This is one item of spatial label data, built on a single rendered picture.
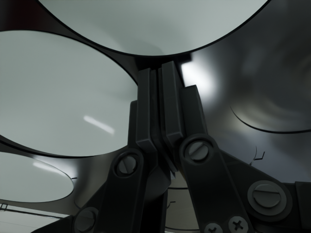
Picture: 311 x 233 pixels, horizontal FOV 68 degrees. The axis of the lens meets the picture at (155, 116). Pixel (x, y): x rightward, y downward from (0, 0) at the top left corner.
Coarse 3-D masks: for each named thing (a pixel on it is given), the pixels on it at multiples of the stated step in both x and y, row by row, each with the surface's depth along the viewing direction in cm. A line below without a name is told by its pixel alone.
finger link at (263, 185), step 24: (168, 72) 9; (168, 96) 8; (192, 96) 9; (168, 120) 8; (192, 120) 8; (168, 144) 8; (240, 168) 7; (240, 192) 6; (264, 192) 6; (288, 192) 6; (264, 216) 6; (288, 216) 6
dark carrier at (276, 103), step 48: (0, 0) 8; (288, 0) 9; (96, 48) 10; (240, 48) 10; (288, 48) 10; (240, 96) 13; (288, 96) 13; (0, 144) 16; (240, 144) 16; (288, 144) 16
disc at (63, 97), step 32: (0, 32) 9; (32, 32) 9; (0, 64) 11; (32, 64) 11; (64, 64) 11; (96, 64) 11; (0, 96) 12; (32, 96) 12; (64, 96) 12; (96, 96) 12; (128, 96) 12; (0, 128) 14; (32, 128) 14; (64, 128) 14; (96, 128) 14; (128, 128) 14
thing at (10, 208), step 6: (0, 204) 24; (6, 210) 25; (12, 210) 25; (18, 210) 25; (24, 210) 25; (30, 210) 25; (36, 210) 26; (42, 216) 26; (48, 216) 26; (54, 216) 27; (60, 216) 27; (66, 216) 27
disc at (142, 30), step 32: (64, 0) 9; (96, 0) 9; (128, 0) 9; (160, 0) 9; (192, 0) 9; (224, 0) 9; (256, 0) 9; (96, 32) 10; (128, 32) 10; (160, 32) 10; (192, 32) 10; (224, 32) 10
